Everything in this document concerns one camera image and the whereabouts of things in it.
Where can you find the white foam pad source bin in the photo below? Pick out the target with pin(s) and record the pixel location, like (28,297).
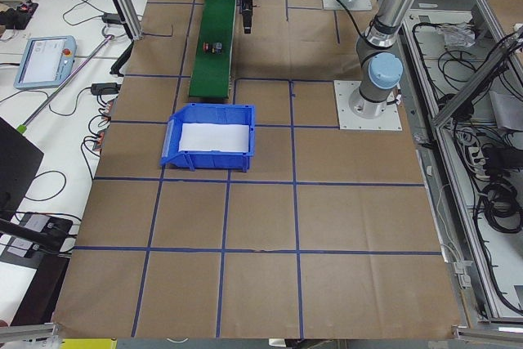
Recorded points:
(214,137)

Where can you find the blue bin with buttons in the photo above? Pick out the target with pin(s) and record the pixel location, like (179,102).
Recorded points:
(208,113)

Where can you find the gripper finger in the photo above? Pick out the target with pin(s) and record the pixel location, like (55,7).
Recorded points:
(247,16)

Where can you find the teach pendant tablet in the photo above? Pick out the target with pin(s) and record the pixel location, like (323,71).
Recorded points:
(46,63)

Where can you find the black power adapter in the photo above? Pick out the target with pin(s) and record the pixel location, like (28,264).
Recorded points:
(111,19)

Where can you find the green conveyor belt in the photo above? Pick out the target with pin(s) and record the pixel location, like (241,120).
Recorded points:
(211,72)

